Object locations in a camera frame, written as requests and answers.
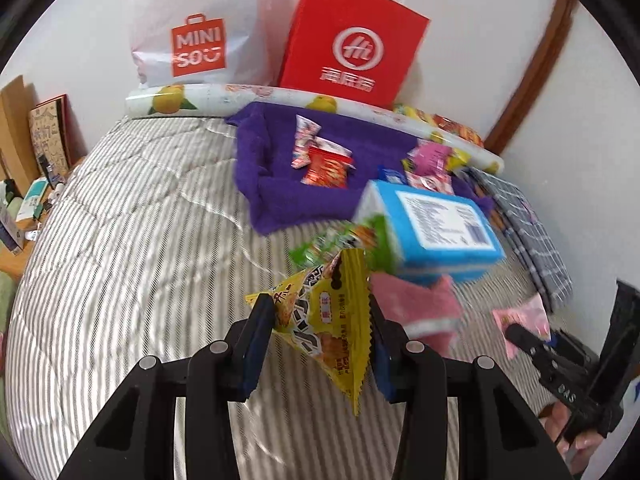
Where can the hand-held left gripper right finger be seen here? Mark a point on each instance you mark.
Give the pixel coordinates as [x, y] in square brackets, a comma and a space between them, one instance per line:
[382, 365]

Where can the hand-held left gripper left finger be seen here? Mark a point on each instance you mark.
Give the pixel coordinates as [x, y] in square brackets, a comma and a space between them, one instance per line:
[255, 355]

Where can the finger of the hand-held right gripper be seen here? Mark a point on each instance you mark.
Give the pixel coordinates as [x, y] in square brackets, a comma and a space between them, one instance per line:
[525, 340]

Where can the pale pink snack packet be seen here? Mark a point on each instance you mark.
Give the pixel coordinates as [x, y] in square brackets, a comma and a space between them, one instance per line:
[525, 312]

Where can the yellow triangular snack packet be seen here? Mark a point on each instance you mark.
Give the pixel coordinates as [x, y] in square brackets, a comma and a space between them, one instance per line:
[320, 320]

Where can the blue snack packet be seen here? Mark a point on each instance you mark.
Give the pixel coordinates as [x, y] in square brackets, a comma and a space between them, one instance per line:
[392, 175]

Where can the person's right hand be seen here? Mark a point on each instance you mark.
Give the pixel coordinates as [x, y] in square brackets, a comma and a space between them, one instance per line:
[575, 440]

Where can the grey checked folded cloth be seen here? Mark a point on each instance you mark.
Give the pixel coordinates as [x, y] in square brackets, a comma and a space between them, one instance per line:
[535, 240]

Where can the green snack packet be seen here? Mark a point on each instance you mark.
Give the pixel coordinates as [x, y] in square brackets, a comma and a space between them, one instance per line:
[340, 242]

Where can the blue tissue pack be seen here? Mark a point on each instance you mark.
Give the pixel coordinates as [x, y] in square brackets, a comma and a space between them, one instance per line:
[435, 230]

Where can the pink round print snack packet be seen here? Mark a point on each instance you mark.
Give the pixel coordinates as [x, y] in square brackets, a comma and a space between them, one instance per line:
[430, 182]

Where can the small yellow snack packet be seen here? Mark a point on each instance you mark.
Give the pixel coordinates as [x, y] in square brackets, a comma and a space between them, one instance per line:
[457, 159]

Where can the purple towel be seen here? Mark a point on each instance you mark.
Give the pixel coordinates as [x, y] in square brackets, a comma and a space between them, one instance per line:
[270, 160]

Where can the red snack packet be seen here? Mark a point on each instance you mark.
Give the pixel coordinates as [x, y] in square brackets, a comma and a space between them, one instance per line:
[327, 165]

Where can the magenta snack packet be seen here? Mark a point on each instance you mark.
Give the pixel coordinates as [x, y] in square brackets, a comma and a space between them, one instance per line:
[425, 157]

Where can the white pink candy packet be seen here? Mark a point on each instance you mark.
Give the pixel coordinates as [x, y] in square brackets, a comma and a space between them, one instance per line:
[304, 140]

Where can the orange striped snack bag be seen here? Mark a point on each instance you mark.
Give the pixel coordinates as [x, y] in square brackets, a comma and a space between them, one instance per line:
[457, 127]

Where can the yellow colourful snack bag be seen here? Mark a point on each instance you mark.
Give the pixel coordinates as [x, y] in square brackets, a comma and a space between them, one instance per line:
[412, 112]

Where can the fruit print rolled mat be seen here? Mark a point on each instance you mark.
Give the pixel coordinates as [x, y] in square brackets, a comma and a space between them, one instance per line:
[210, 100]

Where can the wooden desk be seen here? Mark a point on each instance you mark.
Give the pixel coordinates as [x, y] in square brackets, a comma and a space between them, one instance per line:
[12, 260]

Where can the teal white small box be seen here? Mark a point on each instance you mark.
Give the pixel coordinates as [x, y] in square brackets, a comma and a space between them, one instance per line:
[32, 200]

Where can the red paper bag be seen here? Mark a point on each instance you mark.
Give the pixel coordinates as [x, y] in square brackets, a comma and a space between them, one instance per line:
[350, 45]

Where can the wooden cabinet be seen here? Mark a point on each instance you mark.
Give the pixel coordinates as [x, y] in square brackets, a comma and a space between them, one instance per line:
[15, 130]

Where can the white plastic shopping bag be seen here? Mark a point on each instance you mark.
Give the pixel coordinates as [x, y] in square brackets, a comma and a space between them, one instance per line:
[200, 20]

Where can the wooden door frame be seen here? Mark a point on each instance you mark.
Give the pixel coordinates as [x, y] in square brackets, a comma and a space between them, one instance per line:
[540, 55]

